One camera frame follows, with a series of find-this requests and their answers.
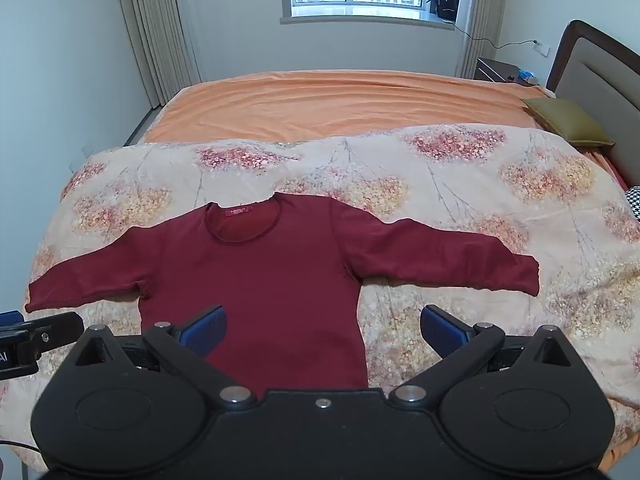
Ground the dark wooden nightstand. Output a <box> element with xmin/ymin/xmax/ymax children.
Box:
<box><xmin>475</xmin><ymin>56</ymin><xmax>540</xmax><ymax>86</ymax></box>

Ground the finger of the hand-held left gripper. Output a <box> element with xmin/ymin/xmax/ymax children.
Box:
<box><xmin>0</xmin><ymin>311</ymin><xmax>85</xmax><ymax>349</ymax></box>

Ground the beige curtain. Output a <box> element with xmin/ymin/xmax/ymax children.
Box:
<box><xmin>454</xmin><ymin>0</ymin><xmax>502</xmax><ymax>79</ymax></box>
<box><xmin>112</xmin><ymin>0</ymin><xmax>204</xmax><ymax>109</ymax></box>

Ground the olive green pillow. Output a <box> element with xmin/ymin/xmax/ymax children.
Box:
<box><xmin>522</xmin><ymin>97</ymin><xmax>616</xmax><ymax>147</ymax></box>

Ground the black charging cable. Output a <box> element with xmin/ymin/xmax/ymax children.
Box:
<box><xmin>451</xmin><ymin>21</ymin><xmax>540</xmax><ymax>50</ymax></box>

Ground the dark red sweater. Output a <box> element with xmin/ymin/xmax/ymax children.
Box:
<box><xmin>25</xmin><ymin>194</ymin><xmax>541</xmax><ymax>391</ymax></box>

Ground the padded wooden headboard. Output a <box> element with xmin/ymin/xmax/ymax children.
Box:
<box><xmin>546</xmin><ymin>20</ymin><xmax>640</xmax><ymax>191</ymax></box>

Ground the floral duvet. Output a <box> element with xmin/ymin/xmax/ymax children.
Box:
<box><xmin>0</xmin><ymin>125</ymin><xmax>640</xmax><ymax>472</ymax></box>

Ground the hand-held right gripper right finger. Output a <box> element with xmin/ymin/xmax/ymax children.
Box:
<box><xmin>387</xmin><ymin>304</ymin><xmax>583</xmax><ymax>408</ymax></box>

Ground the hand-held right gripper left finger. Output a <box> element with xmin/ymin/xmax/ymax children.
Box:
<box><xmin>65</xmin><ymin>304</ymin><xmax>258</xmax><ymax>408</ymax></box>

